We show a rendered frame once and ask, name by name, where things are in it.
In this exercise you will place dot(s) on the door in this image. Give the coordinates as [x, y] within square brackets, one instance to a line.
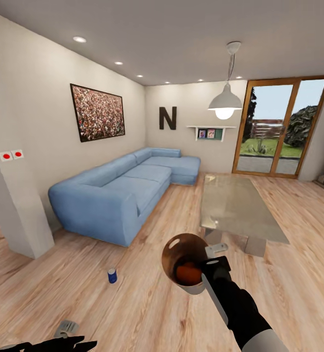
[279, 117]

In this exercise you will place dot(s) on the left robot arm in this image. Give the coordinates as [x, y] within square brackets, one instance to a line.
[61, 342]

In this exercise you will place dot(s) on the sofa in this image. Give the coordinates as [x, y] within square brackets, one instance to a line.
[112, 201]

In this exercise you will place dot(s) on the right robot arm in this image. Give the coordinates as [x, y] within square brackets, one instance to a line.
[236, 306]

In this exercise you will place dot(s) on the room light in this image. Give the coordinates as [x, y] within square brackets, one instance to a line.
[227, 99]

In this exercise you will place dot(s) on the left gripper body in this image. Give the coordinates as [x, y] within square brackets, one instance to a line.
[59, 345]

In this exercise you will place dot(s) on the trash can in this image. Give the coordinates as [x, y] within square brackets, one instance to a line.
[190, 247]

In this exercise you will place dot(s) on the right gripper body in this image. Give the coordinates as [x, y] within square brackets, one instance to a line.
[222, 259]

